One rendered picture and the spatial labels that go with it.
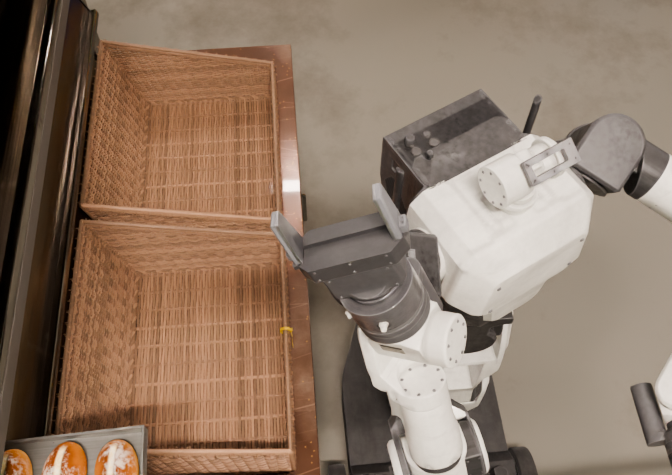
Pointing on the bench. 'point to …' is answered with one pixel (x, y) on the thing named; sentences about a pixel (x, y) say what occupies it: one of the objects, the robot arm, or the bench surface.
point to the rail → (28, 167)
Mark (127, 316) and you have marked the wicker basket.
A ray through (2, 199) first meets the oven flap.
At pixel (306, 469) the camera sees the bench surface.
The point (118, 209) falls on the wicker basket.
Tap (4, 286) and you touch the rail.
